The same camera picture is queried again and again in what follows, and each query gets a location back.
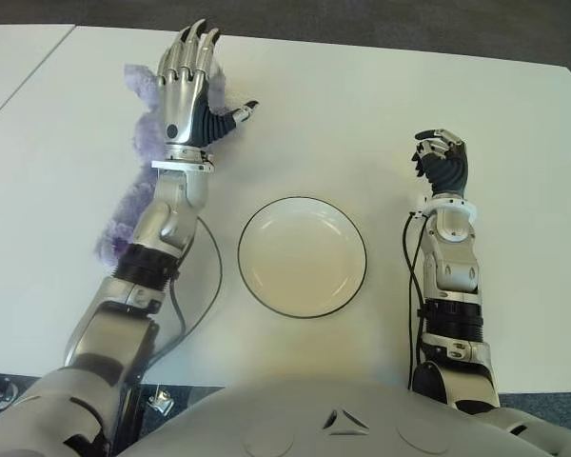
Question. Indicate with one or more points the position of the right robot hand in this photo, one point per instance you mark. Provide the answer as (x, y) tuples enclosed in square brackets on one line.
[(447, 169)]

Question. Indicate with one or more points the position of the metal table bracket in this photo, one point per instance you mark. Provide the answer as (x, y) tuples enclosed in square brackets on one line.
[(2, 395), (161, 401)]

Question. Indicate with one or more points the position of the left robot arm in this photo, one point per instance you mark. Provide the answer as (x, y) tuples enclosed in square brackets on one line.
[(166, 224)]

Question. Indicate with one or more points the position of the black table leg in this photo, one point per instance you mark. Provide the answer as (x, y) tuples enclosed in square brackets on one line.
[(132, 414)]

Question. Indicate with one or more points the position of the grey robot torso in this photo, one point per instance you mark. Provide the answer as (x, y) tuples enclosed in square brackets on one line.
[(338, 419)]

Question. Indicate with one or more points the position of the purple plush doll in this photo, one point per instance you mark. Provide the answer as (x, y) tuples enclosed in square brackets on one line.
[(145, 138)]

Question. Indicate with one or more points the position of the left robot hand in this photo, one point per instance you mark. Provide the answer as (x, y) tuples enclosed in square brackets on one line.
[(181, 105)]

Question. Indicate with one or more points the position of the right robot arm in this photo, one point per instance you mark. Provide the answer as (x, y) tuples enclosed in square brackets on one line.
[(449, 271)]

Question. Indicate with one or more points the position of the white plate with black rim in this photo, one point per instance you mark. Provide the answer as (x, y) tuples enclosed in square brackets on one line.
[(300, 257)]

